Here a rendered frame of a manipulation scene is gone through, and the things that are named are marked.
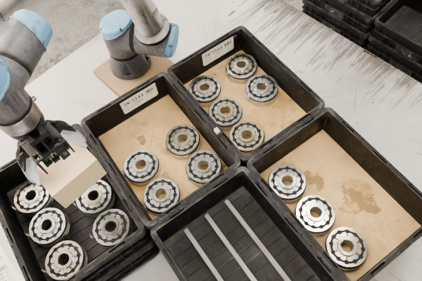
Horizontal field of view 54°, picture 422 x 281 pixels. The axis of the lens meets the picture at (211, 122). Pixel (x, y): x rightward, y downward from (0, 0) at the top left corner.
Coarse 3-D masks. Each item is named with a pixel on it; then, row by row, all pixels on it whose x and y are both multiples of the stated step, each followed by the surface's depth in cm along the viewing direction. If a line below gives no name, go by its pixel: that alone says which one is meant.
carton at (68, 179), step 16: (64, 160) 92; (80, 160) 92; (96, 160) 92; (48, 176) 91; (64, 176) 90; (80, 176) 91; (96, 176) 96; (48, 192) 89; (64, 192) 90; (80, 192) 95
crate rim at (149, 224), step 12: (144, 84) 126; (120, 96) 124; (180, 96) 123; (108, 108) 123; (192, 108) 120; (84, 120) 121; (204, 120) 118; (96, 144) 118; (108, 168) 112; (228, 168) 110; (120, 180) 110; (216, 180) 108; (132, 204) 107; (180, 204) 106; (144, 216) 105
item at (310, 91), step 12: (228, 36) 133; (252, 36) 132; (204, 48) 131; (264, 48) 129; (180, 60) 130; (276, 60) 128; (168, 72) 128; (288, 72) 124; (300, 84) 121; (192, 96) 122; (312, 96) 119; (228, 144) 113; (264, 144) 113; (240, 156) 111; (252, 156) 111
